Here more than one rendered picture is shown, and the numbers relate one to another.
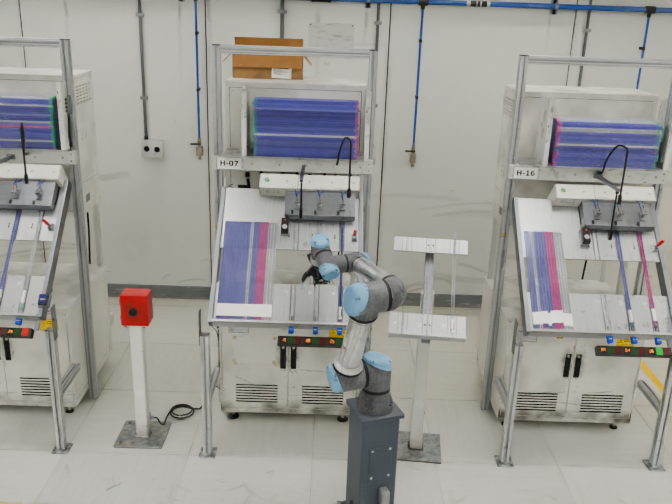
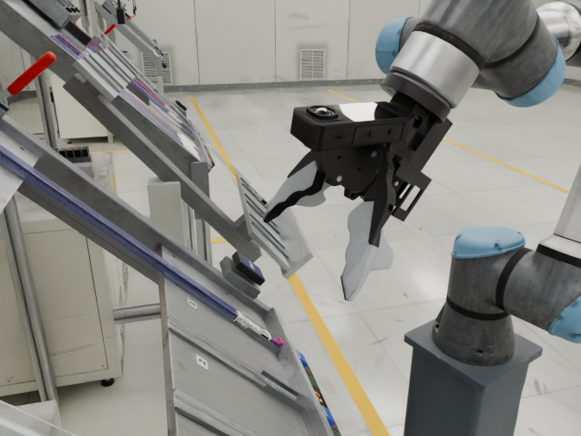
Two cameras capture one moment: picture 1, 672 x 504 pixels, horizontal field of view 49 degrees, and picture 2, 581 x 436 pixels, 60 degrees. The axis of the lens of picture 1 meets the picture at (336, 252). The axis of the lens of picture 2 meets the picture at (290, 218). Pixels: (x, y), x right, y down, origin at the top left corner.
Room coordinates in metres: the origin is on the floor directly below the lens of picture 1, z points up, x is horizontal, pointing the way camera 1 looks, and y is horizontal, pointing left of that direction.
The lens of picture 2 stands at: (3.20, 0.52, 1.14)
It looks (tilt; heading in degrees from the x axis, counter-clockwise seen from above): 22 degrees down; 256
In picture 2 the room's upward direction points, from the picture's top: straight up
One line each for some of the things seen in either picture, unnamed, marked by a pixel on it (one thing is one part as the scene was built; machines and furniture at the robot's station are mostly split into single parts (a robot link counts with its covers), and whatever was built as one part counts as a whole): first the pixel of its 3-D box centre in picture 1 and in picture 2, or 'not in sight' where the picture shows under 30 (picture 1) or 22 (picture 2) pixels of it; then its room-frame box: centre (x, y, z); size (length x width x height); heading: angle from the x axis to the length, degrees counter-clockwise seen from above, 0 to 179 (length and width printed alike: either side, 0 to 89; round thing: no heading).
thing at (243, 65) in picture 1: (288, 59); not in sight; (3.87, 0.28, 1.82); 0.68 x 0.30 x 0.20; 91
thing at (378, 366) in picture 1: (375, 370); (488, 266); (2.65, -0.17, 0.72); 0.13 x 0.12 x 0.14; 113
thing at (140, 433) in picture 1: (139, 366); not in sight; (3.22, 0.94, 0.39); 0.24 x 0.24 x 0.78; 1
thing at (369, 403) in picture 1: (375, 395); (475, 318); (2.65, -0.18, 0.60); 0.15 x 0.15 x 0.10
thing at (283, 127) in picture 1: (306, 127); not in sight; (3.57, 0.17, 1.52); 0.51 x 0.13 x 0.27; 91
